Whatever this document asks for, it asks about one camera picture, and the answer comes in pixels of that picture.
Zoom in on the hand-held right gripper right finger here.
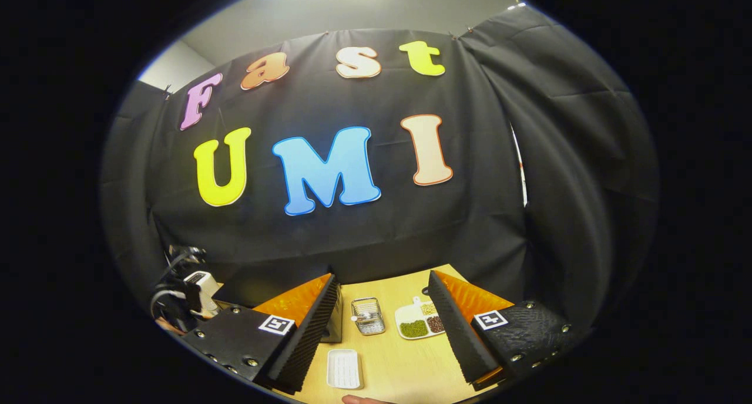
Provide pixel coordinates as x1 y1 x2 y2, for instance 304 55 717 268
428 269 588 392

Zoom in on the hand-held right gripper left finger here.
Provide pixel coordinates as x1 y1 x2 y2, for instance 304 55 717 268
182 273 341 393

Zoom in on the black electric oven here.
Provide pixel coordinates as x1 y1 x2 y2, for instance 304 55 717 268
320 269 344 343

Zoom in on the white divided plate of beans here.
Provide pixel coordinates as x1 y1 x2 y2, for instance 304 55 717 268
394 297 447 340

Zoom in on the small white ribbed tray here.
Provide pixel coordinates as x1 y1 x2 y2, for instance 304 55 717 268
327 349 364 390

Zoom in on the black backdrop cloth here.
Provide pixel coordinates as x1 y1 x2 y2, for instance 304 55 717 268
100 5 659 328

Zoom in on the hand-held gripper cable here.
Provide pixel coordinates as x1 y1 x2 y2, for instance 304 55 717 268
150 251 189 319

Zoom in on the small metal wire basket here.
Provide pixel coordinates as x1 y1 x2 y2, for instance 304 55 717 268
351 297 387 336

